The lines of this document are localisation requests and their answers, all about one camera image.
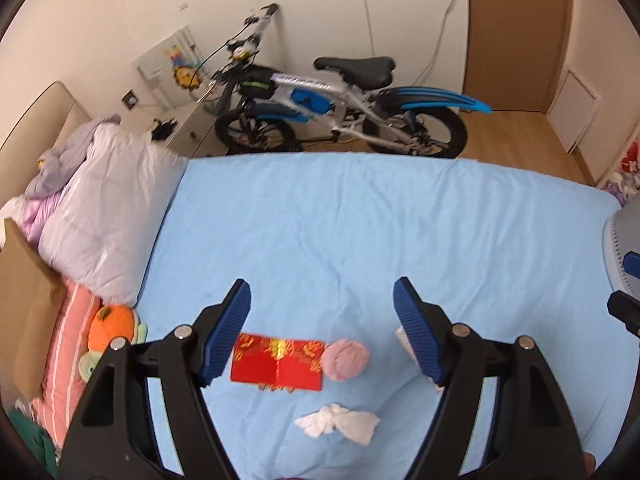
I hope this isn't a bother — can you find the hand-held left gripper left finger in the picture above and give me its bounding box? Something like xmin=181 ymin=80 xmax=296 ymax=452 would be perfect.
xmin=57 ymin=278 xmax=252 ymax=480

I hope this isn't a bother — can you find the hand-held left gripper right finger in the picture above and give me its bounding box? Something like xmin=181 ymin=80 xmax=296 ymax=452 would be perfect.
xmin=392 ymin=276 xmax=587 ymax=480

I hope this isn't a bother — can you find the white milk carton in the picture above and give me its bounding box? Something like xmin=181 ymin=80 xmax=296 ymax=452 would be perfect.
xmin=395 ymin=326 xmax=418 ymax=363

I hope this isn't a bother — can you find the grey round waste bin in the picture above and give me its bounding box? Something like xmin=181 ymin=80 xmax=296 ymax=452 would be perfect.
xmin=601 ymin=205 xmax=640 ymax=293

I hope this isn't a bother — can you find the red and gold envelope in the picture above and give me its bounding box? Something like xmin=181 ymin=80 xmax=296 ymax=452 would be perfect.
xmin=230 ymin=332 xmax=326 ymax=393

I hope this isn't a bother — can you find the pink round bun toy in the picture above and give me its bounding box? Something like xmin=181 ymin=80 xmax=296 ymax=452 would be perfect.
xmin=320 ymin=339 xmax=372 ymax=382

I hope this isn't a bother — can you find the white knotted tissue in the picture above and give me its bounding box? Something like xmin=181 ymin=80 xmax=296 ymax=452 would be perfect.
xmin=294 ymin=403 xmax=381 ymax=446

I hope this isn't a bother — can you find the hanging bag of plush toys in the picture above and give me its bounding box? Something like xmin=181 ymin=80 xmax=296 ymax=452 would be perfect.
xmin=602 ymin=141 xmax=640 ymax=208

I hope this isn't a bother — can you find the turtle plush with orange shell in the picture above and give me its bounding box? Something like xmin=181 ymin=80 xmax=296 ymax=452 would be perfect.
xmin=77 ymin=305 xmax=148 ymax=381

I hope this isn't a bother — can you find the blue bed sheet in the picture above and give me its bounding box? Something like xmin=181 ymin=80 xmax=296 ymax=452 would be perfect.
xmin=135 ymin=152 xmax=628 ymax=480

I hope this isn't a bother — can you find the pink striped pillow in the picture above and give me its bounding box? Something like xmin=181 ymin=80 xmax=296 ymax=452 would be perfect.
xmin=30 ymin=280 xmax=103 ymax=436

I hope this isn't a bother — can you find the pale grey pillow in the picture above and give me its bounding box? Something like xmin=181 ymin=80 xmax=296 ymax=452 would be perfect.
xmin=37 ymin=124 xmax=190 ymax=308

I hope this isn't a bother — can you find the brown cardboard piece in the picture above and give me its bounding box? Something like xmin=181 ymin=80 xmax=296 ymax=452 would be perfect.
xmin=0 ymin=217 xmax=68 ymax=401

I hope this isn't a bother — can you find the white nightstand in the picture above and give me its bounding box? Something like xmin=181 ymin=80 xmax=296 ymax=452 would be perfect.
xmin=150 ymin=102 xmax=226 ymax=158

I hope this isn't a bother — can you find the green cloth heap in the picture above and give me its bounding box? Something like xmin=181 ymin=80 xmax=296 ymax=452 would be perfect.
xmin=7 ymin=410 xmax=58 ymax=476

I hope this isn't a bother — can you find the pink garment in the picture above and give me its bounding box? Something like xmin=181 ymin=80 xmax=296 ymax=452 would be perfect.
xmin=20 ymin=195 xmax=63 ymax=246

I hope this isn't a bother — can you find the purple blanket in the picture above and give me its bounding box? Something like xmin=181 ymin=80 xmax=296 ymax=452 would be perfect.
xmin=25 ymin=114 xmax=123 ymax=198

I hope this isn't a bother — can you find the white plastic bag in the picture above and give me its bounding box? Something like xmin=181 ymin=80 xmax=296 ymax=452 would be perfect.
xmin=0 ymin=197 xmax=26 ymax=231

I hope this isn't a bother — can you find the brown wooden door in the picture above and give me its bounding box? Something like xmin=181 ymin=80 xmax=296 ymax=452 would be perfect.
xmin=462 ymin=0 xmax=573 ymax=113

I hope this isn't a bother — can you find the silver and blue bicycle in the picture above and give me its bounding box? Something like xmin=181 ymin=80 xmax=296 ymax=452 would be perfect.
xmin=192 ymin=3 xmax=493 ymax=160

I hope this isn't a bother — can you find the lion picture canvas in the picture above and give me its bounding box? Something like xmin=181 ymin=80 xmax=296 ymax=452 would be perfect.
xmin=132 ymin=25 xmax=206 ymax=111

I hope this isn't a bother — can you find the beige headboard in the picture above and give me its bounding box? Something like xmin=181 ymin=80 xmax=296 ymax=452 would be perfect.
xmin=0 ymin=81 xmax=93 ymax=206

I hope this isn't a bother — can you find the white built-in wardrobe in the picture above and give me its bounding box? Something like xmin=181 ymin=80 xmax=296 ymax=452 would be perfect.
xmin=280 ymin=0 xmax=468 ymax=86

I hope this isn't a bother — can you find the white wall panel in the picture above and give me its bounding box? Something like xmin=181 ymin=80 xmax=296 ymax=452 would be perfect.
xmin=546 ymin=67 xmax=603 ymax=156

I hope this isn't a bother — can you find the white wall cable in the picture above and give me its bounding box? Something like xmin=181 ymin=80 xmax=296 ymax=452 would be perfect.
xmin=412 ymin=0 xmax=463 ymax=86

